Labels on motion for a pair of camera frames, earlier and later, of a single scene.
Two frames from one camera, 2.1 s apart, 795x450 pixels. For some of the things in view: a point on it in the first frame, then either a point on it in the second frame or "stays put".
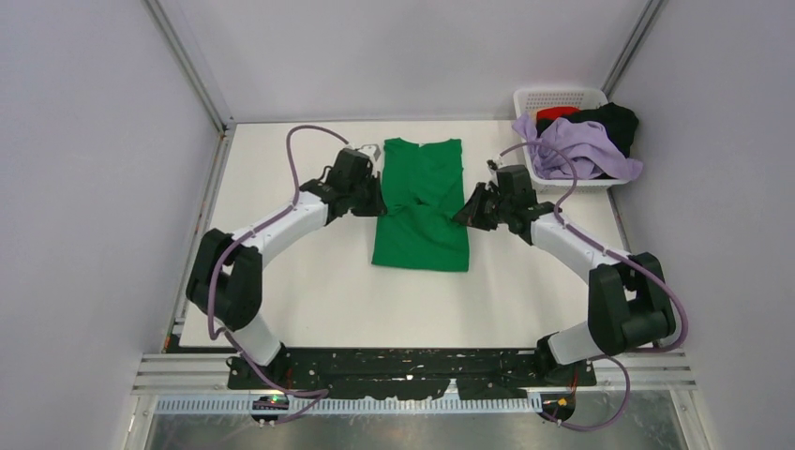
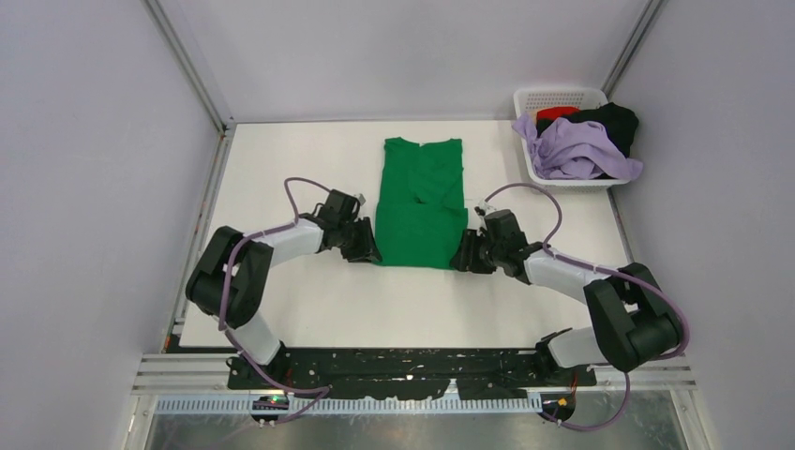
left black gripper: x=377 y=207 to x=367 y=250
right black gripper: x=472 y=214 to x=466 y=258
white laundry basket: x=534 y=98 stays put
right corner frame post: x=630 y=51 stays put
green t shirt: x=424 y=187 stays put
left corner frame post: x=199 y=76 stays put
